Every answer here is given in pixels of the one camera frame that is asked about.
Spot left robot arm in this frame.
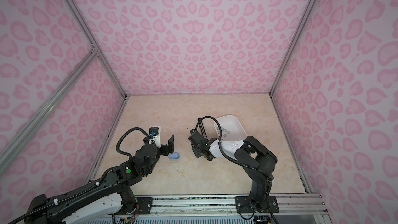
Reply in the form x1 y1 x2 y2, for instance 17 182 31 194
22 136 174 224

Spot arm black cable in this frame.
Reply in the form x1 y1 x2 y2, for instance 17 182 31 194
7 127 151 224
195 116 279 224

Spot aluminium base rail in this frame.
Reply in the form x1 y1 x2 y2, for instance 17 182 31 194
90 194 332 224

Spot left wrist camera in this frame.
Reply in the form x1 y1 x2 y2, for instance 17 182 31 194
149 126 161 148

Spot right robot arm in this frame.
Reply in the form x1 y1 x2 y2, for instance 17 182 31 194
188 129 278 213

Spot left mounting plate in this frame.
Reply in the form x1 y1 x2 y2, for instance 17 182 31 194
115 197 153 215

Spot right mounting plate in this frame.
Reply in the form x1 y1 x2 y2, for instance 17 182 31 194
234 196 280 214

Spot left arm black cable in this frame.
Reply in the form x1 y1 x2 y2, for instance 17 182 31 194
7 127 151 224

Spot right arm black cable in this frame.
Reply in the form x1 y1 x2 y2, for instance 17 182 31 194
195 116 279 224

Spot white plastic bin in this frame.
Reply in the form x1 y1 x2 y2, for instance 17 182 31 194
217 115 247 159

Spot black stapler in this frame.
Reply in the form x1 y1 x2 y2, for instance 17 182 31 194
197 118 208 139

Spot blue mini stapler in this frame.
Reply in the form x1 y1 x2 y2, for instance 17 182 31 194
168 152 180 161

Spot mounting plate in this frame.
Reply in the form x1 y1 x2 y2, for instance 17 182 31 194
115 197 153 215
234 196 280 214

